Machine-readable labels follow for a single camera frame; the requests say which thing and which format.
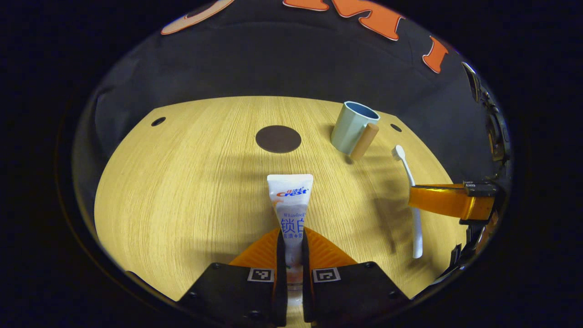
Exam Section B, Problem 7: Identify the white toothpaste tube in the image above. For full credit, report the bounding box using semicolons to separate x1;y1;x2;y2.
267;174;314;310

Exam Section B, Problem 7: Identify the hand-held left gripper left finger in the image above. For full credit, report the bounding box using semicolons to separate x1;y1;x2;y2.
177;228;288;328

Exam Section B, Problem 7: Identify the black backdrop cloth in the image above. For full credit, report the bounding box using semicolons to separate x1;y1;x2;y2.
73;0;506;201

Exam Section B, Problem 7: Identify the white toothbrush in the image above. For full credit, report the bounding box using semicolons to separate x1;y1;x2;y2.
392;145;424;259

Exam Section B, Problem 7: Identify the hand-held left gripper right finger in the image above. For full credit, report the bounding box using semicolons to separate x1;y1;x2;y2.
302;226;410;328

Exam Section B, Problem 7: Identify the dark brown round coaster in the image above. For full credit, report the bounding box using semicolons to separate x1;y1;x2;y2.
255;125;302;154

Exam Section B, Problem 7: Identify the pale green cup wooden handle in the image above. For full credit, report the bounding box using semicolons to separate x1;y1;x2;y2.
331;101;380;162

